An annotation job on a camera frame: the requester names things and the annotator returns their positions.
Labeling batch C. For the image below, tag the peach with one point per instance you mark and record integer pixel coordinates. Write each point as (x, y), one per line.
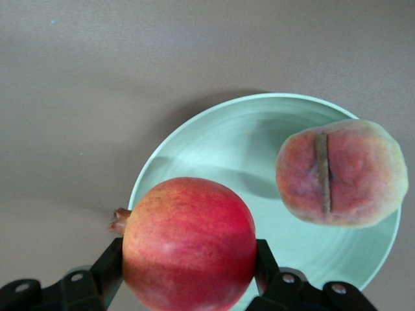
(340, 175)

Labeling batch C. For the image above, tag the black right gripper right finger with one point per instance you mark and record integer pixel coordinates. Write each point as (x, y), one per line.
(285, 291)

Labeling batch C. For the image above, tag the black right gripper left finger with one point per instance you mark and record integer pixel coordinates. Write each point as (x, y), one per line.
(81, 291)

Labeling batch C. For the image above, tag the brown table cover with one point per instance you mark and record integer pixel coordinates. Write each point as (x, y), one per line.
(97, 97)

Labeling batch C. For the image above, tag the pale green plate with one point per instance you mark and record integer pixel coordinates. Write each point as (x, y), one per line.
(227, 145)

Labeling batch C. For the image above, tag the red apple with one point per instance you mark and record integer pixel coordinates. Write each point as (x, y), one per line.
(188, 246)

